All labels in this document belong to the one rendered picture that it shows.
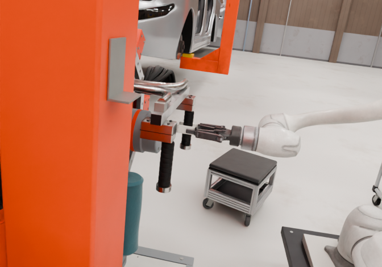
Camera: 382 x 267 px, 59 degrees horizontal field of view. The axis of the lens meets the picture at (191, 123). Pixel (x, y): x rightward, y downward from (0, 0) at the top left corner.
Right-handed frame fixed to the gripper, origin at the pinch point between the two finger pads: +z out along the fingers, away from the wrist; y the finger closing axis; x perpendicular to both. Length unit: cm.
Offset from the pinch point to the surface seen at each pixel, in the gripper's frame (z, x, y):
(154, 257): 11, -75, 17
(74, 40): 5, 35, -76
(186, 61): 60, -21, 344
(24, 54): 13, 32, -76
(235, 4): 5, 60, 344
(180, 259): -2, -75, 19
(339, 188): -112, -83, 154
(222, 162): -14, -49, 88
